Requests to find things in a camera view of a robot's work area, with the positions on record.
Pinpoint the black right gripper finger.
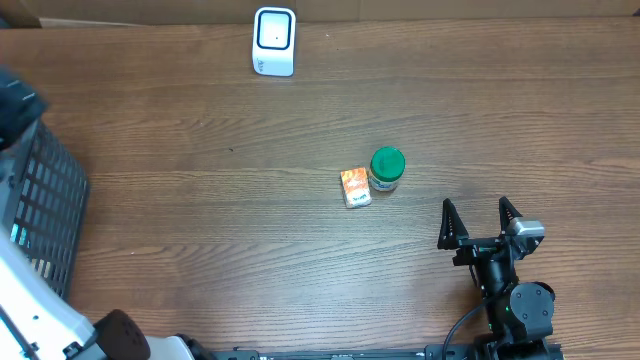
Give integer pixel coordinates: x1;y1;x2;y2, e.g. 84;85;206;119
499;196;522;233
437;198;469;250

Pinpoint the green lid jar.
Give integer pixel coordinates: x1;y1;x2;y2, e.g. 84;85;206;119
369;146;406;192

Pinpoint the orange small carton box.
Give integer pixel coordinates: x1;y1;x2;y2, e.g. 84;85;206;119
340;167;372;208

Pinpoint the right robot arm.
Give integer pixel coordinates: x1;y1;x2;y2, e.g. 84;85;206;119
437;196;564;360

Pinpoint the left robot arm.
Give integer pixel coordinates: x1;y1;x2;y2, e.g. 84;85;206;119
1;70;213;360

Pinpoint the white barcode scanner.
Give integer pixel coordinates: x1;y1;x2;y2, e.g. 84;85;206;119
252;6;297;77

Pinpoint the grey plastic mesh basket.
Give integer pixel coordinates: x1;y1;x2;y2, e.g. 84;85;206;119
1;120;90;300

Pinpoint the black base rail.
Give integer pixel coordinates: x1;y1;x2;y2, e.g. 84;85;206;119
211;344;565;360

